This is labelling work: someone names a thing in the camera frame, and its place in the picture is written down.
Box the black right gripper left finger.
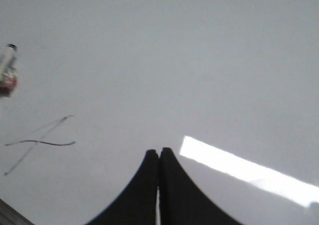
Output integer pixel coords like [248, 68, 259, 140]
[87, 149, 159, 225]

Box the white whiteboard with aluminium frame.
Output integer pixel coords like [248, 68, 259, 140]
[0, 0, 319, 225]

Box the white marker with red tape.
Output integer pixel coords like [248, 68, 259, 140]
[0, 44, 18, 97]

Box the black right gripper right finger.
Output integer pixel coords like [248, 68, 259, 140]
[159, 147, 240, 225]

